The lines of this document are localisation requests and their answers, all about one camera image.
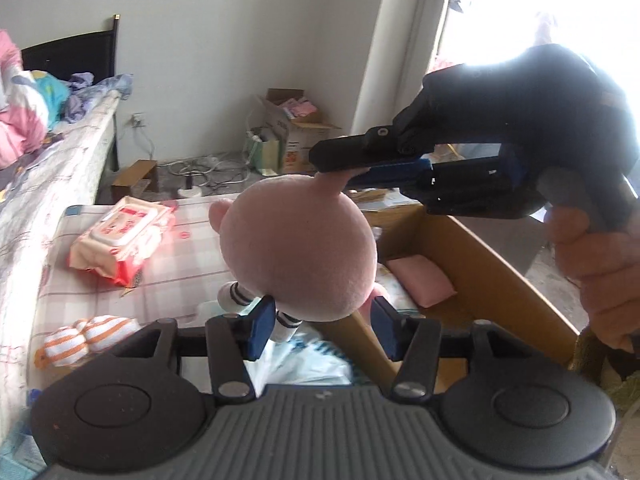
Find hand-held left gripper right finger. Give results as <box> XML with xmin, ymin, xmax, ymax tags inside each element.
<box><xmin>370</xmin><ymin>296</ymin><xmax>531</xmax><ymax>403</ymax></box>

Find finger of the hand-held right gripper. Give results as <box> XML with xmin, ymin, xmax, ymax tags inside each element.
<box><xmin>309</xmin><ymin>122</ymin><xmax>407</xmax><ymax>174</ymax></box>
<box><xmin>347</xmin><ymin>157</ymin><xmax>506</xmax><ymax>216</ymax></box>

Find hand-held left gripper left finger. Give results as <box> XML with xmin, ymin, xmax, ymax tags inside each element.
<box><xmin>107</xmin><ymin>296</ymin><xmax>277</xmax><ymax>406</ymax></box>

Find pink plush toy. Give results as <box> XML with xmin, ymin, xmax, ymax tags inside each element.
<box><xmin>207</xmin><ymin>170</ymin><xmax>396</xmax><ymax>346</ymax></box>

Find large brown cardboard box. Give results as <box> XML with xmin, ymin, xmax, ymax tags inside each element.
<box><xmin>315</xmin><ymin>204</ymin><xmax>583</xmax><ymax>396</ymax></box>

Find person's right hand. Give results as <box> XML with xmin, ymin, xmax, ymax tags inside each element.
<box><xmin>544</xmin><ymin>204</ymin><xmax>640</xmax><ymax>357</ymax></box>

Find translucent plastic bag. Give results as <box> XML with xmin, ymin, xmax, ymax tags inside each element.
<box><xmin>247</xmin><ymin>337</ymin><xmax>353</xmax><ymax>387</ymax></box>

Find small open cardboard box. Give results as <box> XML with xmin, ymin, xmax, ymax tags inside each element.
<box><xmin>260</xmin><ymin>88</ymin><xmax>343</xmax><ymax>173</ymax></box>

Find small pink pillow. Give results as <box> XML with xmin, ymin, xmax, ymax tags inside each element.
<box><xmin>384</xmin><ymin>254</ymin><xmax>457</xmax><ymax>309</ymax></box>

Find green paper bag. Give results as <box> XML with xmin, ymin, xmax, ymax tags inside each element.
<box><xmin>246</xmin><ymin>130</ymin><xmax>282</xmax><ymax>177</ymax></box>

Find red white wet wipes pack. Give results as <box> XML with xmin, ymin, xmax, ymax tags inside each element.
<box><xmin>69</xmin><ymin>196</ymin><xmax>177</xmax><ymax>287</ymax></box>

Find orange striped socks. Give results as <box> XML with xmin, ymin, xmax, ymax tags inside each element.
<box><xmin>42</xmin><ymin>314</ymin><xmax>142</xmax><ymax>369</ymax></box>

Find small wooden stool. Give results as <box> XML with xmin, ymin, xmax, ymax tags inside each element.
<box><xmin>111</xmin><ymin>159</ymin><xmax>159</xmax><ymax>202</ymax></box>

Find bed with bedding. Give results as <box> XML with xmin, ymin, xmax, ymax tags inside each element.
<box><xmin>0</xmin><ymin>89</ymin><xmax>122</xmax><ymax>411</ymax></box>

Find blue purple cloth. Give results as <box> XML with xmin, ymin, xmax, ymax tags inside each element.
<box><xmin>64</xmin><ymin>72</ymin><xmax>134</xmax><ymax>122</ymax></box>

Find black bed headboard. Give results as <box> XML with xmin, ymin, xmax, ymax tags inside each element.
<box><xmin>20</xmin><ymin>14</ymin><xmax>122</xmax><ymax>87</ymax></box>

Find pink grey quilt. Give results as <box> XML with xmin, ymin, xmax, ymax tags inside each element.
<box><xmin>0</xmin><ymin>29</ymin><xmax>72</xmax><ymax>171</ymax></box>

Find tangled floor cables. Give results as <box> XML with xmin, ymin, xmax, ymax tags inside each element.
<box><xmin>159</xmin><ymin>154</ymin><xmax>252</xmax><ymax>192</ymax></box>

